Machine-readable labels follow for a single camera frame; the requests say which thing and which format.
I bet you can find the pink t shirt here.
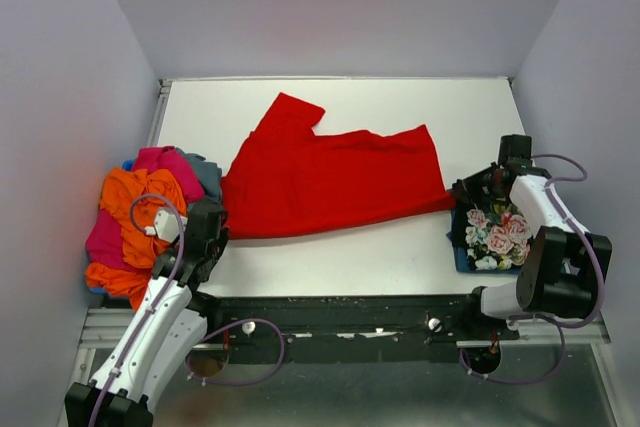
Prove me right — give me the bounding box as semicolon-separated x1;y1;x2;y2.
86;147;204;278

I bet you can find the black floral folded t shirt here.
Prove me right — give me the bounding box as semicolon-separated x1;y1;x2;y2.
453;202;533;270

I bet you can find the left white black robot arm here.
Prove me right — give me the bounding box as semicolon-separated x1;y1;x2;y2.
64;197;229;426

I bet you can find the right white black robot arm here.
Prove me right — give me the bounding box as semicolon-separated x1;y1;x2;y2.
448;134;612;339

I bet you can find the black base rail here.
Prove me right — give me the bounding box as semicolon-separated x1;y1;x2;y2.
189;293;519;365

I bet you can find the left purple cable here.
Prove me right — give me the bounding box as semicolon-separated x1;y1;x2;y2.
89;193;286;427

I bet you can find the red t shirt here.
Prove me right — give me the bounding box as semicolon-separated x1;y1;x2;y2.
221;93;455;240

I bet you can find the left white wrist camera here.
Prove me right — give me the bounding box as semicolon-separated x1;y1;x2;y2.
144;208;188;243

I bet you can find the orange t shirt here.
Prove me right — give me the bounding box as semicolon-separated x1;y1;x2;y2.
87;193;175;309

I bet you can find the grey blue t shirt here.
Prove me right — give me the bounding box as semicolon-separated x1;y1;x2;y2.
176;148;222;204

